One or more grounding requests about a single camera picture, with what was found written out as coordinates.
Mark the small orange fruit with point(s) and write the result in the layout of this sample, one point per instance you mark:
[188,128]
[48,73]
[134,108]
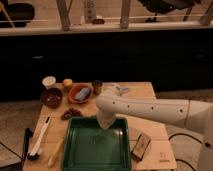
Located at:
[67,84]

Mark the black tongs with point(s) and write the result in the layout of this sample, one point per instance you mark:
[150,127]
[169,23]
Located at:
[27,135]

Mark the green square tray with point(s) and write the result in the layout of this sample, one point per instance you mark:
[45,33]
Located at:
[110,153]

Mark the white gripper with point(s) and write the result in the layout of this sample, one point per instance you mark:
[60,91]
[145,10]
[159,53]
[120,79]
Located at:
[105,119]

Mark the brown rectangular box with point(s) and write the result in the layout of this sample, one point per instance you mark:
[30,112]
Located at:
[140,147]

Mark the dark brown bowl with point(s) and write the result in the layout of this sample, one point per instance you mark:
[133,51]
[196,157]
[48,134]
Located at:
[51,98]

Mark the pale yellow stick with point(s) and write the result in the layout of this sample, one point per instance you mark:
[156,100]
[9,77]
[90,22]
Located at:
[55,152]

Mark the grey folded cloth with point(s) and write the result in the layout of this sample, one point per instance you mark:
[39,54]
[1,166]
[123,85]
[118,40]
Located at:
[122,90]

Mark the blue sponge block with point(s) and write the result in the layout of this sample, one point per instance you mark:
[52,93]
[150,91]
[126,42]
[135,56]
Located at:
[81,95]

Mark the dark metal cup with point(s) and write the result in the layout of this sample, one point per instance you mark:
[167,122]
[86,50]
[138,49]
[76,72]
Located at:
[97,87]

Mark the black left chair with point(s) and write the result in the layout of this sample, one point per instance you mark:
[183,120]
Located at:
[20,13]

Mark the orange clay bowl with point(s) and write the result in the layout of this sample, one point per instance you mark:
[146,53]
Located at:
[74,90]

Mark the white lidded cup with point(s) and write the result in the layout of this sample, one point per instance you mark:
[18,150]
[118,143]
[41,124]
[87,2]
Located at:
[49,82]

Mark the silver metal fork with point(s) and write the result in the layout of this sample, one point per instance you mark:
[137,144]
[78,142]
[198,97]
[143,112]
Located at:
[94,139]

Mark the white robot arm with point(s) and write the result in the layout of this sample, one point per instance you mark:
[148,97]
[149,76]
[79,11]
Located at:
[192,115]

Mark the black office chair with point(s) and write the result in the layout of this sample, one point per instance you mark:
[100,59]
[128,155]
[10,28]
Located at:
[166,6]

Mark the brown dried food pile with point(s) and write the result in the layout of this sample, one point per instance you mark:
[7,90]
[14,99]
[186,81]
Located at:
[71,113]

